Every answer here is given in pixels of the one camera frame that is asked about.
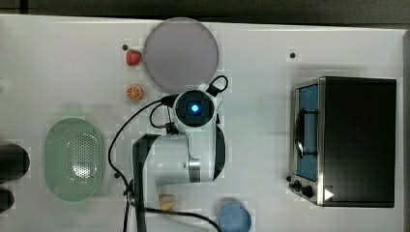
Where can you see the silver toaster oven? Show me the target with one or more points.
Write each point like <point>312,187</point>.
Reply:
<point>344,142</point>

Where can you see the green oval strainer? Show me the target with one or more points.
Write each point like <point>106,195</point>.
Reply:
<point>73,159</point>

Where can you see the orange slice toy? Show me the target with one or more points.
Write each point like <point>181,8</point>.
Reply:
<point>134,92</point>

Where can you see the pink strawberry toy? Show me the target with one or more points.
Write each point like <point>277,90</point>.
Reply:
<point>133,57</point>

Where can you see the grey round plate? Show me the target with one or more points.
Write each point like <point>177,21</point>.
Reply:
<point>180,53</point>

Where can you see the black cooking pot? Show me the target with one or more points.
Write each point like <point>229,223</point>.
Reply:
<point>14,162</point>

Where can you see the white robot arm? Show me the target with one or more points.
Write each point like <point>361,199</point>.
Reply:
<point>193,152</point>

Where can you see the blue cup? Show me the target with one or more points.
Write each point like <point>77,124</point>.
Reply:
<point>234,217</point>

